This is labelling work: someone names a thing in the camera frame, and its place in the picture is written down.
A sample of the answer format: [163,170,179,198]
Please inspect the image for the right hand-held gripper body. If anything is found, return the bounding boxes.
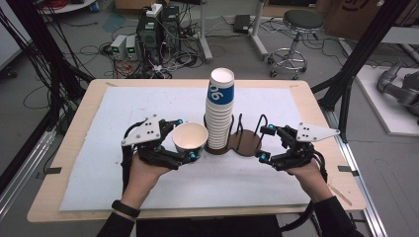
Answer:
[271,121,341,172]

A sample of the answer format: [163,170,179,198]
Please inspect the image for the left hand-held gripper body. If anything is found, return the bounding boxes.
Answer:
[121,114,181,171]

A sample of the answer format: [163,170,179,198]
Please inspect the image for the single white paper cup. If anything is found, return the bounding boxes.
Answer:
[171,120,210,155]

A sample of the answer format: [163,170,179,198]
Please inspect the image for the brown wooden cup rack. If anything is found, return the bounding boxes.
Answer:
[201,113,269,158]

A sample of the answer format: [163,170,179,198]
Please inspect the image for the stack of paper cups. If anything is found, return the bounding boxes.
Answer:
[204,67,236,151]

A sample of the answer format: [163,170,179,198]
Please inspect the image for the person's right hand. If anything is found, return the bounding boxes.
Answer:
[287,159,333,203]

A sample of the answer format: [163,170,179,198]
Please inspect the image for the person's left hand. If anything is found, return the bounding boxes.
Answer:
[120,152,173,210]

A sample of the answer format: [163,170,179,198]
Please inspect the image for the white table mat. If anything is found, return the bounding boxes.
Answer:
[58,86,316,212]

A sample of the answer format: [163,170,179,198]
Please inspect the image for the white platform board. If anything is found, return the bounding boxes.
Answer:
[355,64,419,138]

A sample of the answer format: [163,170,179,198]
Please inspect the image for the black wristband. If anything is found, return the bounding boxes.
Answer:
[111,198,141,218]

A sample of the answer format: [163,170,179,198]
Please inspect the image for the grey bench power supply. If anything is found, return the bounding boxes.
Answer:
[110,34,128,61]
[125,35,139,61]

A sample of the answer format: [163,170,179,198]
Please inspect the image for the black computer tower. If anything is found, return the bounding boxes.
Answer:
[160,5,182,54]
[135,13,163,66]

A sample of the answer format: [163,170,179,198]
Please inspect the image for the grey desk leg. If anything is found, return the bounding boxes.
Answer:
[197,0,214,64]
[249,0,270,61]

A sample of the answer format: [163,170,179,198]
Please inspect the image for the black box on floor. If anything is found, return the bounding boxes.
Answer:
[232,14,252,35]

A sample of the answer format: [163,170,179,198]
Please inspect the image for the black round stool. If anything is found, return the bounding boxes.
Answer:
[267,9,326,81]

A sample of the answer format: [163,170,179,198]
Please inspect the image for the white power strip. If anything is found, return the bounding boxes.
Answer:
[145,3,164,19]

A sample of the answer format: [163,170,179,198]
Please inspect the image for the brown cardboard box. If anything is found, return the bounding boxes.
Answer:
[323,0,419,42]

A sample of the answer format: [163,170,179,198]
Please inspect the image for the round white table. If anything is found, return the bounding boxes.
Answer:
[39,0,97,15]

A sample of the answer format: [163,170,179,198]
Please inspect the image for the left hand-held gripper cable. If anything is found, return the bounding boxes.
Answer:
[121,120,146,196]

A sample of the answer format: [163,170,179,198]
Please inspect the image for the hand-held gripper cable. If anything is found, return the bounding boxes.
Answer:
[121,120,146,196]
[279,147,331,233]

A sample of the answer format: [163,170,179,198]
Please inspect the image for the electronics boxes with cables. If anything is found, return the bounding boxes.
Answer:
[98,19,207,80]

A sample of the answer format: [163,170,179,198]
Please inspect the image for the right hand-held gripper cable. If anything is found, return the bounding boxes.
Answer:
[279,147,331,233]

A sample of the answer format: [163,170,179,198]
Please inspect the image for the aluminium rail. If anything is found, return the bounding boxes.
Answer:
[323,108,390,237]
[0,127,57,220]

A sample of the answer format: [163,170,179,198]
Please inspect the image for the black frame post with cables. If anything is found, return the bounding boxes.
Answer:
[0,0,96,132]

